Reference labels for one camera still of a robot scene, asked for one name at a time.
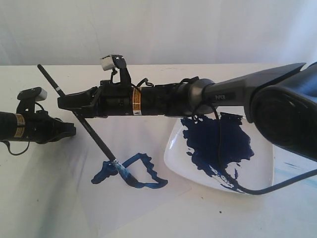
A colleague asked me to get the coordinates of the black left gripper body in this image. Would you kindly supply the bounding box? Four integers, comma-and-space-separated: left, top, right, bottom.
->
24, 110, 54, 144

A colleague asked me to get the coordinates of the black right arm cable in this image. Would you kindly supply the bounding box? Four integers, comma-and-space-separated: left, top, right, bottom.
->
188, 104, 317, 196

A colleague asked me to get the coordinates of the white paper sheet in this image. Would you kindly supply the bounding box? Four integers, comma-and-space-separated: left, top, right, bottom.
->
63, 116, 190, 235

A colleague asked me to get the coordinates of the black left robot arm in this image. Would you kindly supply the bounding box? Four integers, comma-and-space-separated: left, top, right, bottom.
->
0, 110, 76, 144

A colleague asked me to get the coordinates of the black paintbrush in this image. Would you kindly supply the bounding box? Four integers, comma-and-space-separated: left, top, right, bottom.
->
37, 64, 140, 188

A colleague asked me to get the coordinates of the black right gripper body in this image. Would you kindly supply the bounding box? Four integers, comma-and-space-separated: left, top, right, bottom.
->
96, 80, 142, 117

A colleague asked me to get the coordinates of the white backdrop curtain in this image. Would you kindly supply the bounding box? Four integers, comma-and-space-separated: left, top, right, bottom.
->
0, 0, 317, 65

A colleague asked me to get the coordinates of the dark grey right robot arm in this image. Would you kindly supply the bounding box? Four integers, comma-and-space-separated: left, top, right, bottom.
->
57, 63, 317, 160

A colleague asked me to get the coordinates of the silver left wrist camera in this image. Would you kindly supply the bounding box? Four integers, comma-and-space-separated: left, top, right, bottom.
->
17, 87, 47, 102

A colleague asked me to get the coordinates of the black left camera cable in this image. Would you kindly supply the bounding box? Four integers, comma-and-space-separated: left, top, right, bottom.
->
4, 101, 50, 156

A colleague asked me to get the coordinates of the white square plate with paint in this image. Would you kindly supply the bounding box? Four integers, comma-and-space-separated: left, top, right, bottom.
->
164, 112, 274, 193

